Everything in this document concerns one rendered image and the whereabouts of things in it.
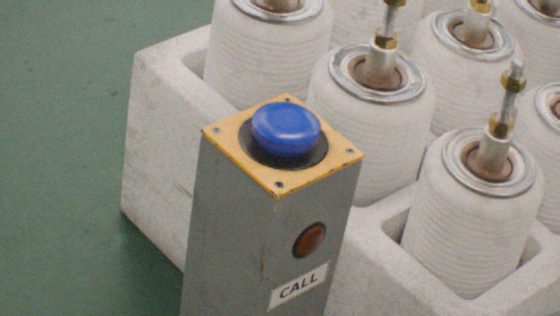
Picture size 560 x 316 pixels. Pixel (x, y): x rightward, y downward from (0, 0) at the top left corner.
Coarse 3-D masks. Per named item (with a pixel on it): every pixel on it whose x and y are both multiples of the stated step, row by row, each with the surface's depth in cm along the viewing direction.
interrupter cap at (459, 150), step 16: (464, 128) 88; (480, 128) 88; (448, 144) 86; (464, 144) 87; (512, 144) 88; (448, 160) 85; (464, 160) 85; (512, 160) 86; (528, 160) 86; (464, 176) 84; (480, 176) 84; (496, 176) 85; (512, 176) 85; (528, 176) 85; (480, 192) 83; (496, 192) 83; (512, 192) 83
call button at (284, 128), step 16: (256, 112) 73; (272, 112) 74; (288, 112) 74; (304, 112) 74; (256, 128) 72; (272, 128) 72; (288, 128) 73; (304, 128) 73; (320, 128) 73; (272, 144) 72; (288, 144) 72; (304, 144) 72
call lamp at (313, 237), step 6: (318, 228) 75; (306, 234) 75; (312, 234) 75; (318, 234) 75; (300, 240) 75; (306, 240) 75; (312, 240) 75; (318, 240) 76; (300, 246) 75; (306, 246) 75; (312, 246) 76; (300, 252) 75; (306, 252) 76
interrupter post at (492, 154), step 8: (488, 128) 84; (488, 136) 84; (496, 136) 83; (504, 136) 84; (480, 144) 85; (488, 144) 84; (496, 144) 83; (504, 144) 83; (480, 152) 85; (488, 152) 84; (496, 152) 84; (504, 152) 84; (480, 160) 85; (488, 160) 84; (496, 160) 84; (504, 160) 85; (480, 168) 85; (488, 168) 85; (496, 168) 85
